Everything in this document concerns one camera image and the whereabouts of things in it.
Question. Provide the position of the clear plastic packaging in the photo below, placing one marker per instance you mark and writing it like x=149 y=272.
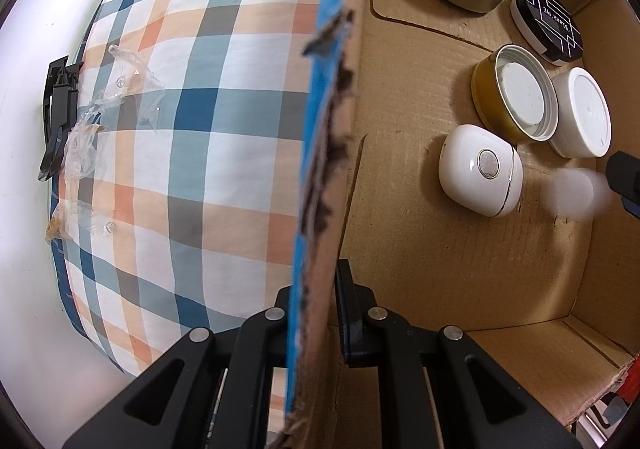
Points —
x=87 y=139

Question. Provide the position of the white round jar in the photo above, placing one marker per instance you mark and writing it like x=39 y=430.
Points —
x=585 y=114

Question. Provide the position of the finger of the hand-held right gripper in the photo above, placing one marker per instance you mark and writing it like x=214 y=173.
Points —
x=625 y=174

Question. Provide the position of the plaid blanket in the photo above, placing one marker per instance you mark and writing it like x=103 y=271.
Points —
x=215 y=119

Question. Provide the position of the black round tin lid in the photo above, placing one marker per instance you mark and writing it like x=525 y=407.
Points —
x=550 y=24

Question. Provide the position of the white rounded case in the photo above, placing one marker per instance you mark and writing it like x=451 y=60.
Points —
x=475 y=174

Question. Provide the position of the small white round object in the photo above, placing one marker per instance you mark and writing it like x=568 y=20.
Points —
x=575 y=194

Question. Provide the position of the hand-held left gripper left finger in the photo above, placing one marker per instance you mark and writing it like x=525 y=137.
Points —
x=257 y=331

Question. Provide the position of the black plastic clip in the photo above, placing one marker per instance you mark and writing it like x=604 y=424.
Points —
x=57 y=104

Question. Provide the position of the gold jar lid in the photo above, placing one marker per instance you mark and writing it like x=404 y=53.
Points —
x=522 y=89

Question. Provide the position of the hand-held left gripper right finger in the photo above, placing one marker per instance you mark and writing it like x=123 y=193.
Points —
x=357 y=324

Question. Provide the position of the brown cardboard box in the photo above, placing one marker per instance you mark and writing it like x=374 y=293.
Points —
x=425 y=269

